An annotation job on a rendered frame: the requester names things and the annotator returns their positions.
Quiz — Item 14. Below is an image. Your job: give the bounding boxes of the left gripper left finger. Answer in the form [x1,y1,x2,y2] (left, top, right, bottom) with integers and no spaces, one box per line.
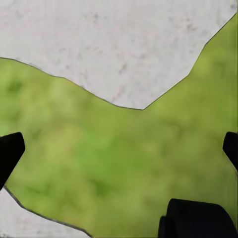
[0,132,25,190]

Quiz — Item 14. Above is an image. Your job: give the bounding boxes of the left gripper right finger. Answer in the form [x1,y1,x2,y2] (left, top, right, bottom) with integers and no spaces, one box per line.
[223,131,238,171]

